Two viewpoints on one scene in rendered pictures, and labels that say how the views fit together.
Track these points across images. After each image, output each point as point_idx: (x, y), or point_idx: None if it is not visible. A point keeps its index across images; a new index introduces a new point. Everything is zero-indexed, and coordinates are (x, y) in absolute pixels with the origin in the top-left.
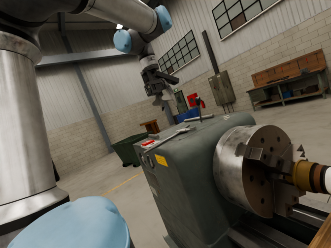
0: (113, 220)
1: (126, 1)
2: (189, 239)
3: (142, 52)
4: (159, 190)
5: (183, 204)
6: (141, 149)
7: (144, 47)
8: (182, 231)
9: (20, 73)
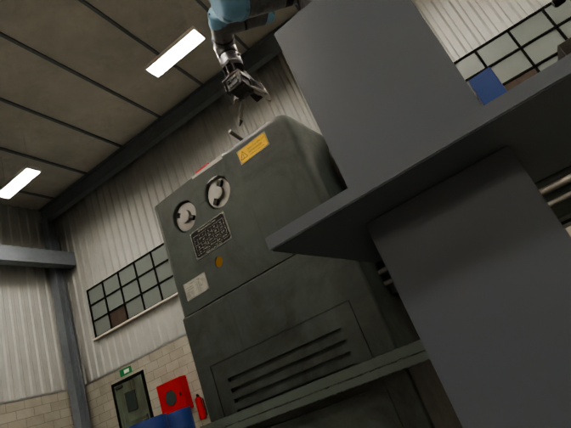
0: None
1: None
2: (297, 287)
3: (229, 44)
4: (225, 248)
5: (292, 194)
6: (189, 187)
7: (233, 38)
8: (277, 297)
9: None
